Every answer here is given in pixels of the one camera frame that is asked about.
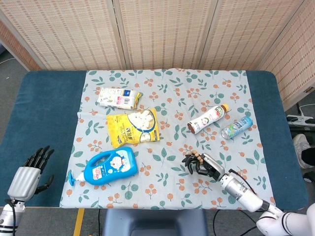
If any white drink bottle orange cap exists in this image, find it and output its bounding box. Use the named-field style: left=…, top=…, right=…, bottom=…
left=187, top=103, right=230, bottom=135

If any yellow marshmallow bag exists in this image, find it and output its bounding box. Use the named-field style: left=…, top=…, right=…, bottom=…
left=106, top=107, right=161, bottom=148

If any woven bamboo screen panel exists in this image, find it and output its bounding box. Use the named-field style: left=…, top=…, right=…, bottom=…
left=0, top=21, right=41, bottom=72
left=199, top=0, right=307, bottom=71
left=112, top=0, right=219, bottom=70
left=0, top=0, right=127, bottom=71
left=258, top=0, right=315, bottom=111

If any wooden bead bracelet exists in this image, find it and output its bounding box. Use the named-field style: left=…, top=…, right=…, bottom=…
left=190, top=151, right=205, bottom=167

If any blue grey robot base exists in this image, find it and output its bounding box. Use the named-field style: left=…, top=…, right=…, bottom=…
left=102, top=208, right=210, bottom=236

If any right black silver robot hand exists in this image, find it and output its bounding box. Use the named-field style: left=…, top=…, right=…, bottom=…
left=182, top=152, right=226, bottom=182

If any blue felt table cover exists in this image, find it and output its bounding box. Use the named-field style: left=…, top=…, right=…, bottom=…
left=0, top=70, right=310, bottom=208

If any blue cartoon detergent bottle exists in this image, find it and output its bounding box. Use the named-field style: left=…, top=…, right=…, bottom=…
left=68, top=147, right=139, bottom=186

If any black floor cable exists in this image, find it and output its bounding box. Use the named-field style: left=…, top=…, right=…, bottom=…
left=213, top=209, right=258, bottom=236

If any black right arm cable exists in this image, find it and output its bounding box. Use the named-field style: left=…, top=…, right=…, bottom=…
left=228, top=168, right=260, bottom=196

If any white snack package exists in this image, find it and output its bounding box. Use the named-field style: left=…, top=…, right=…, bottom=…
left=96, top=87, right=143, bottom=111

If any floral tablecloth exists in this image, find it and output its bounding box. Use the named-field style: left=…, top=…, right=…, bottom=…
left=60, top=68, right=276, bottom=211

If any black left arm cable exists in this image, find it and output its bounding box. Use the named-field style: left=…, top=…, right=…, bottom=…
left=4, top=198, right=19, bottom=231

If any blue drink can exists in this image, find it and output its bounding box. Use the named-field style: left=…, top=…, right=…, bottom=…
left=220, top=116, right=254, bottom=140

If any black trouser leg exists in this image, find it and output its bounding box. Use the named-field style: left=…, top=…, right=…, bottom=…
left=300, top=146, right=315, bottom=167

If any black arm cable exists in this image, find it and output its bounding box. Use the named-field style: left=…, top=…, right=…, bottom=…
left=228, top=168, right=260, bottom=196
left=4, top=198, right=19, bottom=231

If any white sneaker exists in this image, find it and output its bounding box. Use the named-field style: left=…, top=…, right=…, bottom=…
left=292, top=134, right=315, bottom=169

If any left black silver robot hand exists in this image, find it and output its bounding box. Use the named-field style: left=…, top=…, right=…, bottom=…
left=7, top=145, right=55, bottom=201

